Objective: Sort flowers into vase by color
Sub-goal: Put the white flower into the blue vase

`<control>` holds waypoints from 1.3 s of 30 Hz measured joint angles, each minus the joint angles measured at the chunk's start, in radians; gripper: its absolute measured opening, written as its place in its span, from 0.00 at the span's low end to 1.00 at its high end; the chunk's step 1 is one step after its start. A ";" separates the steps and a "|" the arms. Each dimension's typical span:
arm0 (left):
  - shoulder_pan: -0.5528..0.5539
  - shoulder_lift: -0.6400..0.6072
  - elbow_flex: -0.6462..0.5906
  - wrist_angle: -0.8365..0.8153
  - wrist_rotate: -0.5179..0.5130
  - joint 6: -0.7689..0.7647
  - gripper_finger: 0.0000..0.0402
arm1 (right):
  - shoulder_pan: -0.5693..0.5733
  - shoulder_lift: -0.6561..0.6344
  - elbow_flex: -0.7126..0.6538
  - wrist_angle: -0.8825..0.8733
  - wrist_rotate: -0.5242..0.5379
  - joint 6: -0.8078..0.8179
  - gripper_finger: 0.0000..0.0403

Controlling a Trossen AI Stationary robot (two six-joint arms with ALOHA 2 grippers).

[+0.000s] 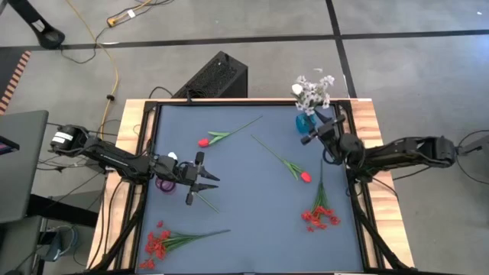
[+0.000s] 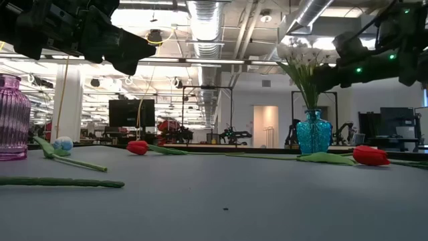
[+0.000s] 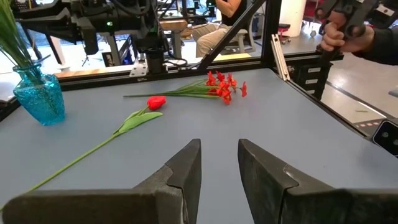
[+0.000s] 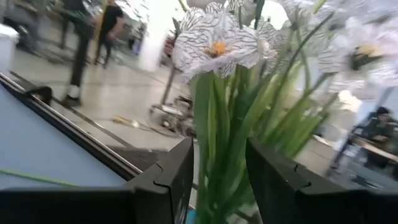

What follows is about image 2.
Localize blue-grey table mat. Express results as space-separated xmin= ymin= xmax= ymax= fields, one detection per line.
xmin=0 ymin=145 xmax=428 ymax=241

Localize black monitor screen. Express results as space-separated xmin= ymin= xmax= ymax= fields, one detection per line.
xmin=108 ymin=99 xmax=156 ymax=128

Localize wide ribbed silver duct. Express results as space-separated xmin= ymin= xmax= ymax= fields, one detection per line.
xmin=186 ymin=0 xmax=225 ymax=130

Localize dark workstation desk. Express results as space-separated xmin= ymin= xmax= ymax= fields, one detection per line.
xmin=367 ymin=135 xmax=423 ymax=152

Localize red artificial tulip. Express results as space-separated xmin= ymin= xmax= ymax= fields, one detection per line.
xmin=126 ymin=139 xmax=245 ymax=157
xmin=225 ymin=145 xmax=391 ymax=167

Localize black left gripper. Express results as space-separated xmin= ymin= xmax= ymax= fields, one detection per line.
xmin=15 ymin=0 xmax=157 ymax=76

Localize blue textured glass vase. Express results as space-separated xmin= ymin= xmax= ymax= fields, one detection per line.
xmin=296 ymin=108 xmax=333 ymax=155

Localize black gantry frame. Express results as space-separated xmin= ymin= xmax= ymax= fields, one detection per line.
xmin=181 ymin=85 xmax=234 ymax=137
xmin=290 ymin=90 xmax=338 ymax=148

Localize yellow hanging cable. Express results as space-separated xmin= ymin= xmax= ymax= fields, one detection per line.
xmin=135 ymin=43 xmax=158 ymax=141
xmin=55 ymin=55 xmax=71 ymax=140

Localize dark desk monitor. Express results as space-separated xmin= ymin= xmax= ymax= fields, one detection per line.
xmin=380 ymin=106 xmax=415 ymax=137

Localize pale bluish white tulip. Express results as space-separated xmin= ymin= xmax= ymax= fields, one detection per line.
xmin=32 ymin=135 xmax=109 ymax=173

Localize slanted silver ceiling duct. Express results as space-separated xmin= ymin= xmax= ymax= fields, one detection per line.
xmin=277 ymin=0 xmax=335 ymax=34

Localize red bulky background object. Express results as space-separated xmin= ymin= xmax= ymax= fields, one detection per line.
xmin=156 ymin=119 xmax=183 ymax=135

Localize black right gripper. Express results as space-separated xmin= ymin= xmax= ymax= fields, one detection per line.
xmin=314 ymin=53 xmax=405 ymax=93

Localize purple ribbed glass vase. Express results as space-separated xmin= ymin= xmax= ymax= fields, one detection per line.
xmin=0 ymin=73 xmax=32 ymax=161

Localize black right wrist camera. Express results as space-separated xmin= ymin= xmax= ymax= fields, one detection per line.
xmin=332 ymin=31 xmax=370 ymax=66

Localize black ceiling dome device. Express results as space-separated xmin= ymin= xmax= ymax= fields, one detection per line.
xmin=146 ymin=29 xmax=164 ymax=47

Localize white flower bunch green stems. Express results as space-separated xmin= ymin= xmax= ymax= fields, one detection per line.
xmin=276 ymin=35 xmax=318 ymax=111
xmin=294 ymin=39 xmax=332 ymax=111

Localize white square pillar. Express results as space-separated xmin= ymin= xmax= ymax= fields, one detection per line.
xmin=51 ymin=65 xmax=84 ymax=143

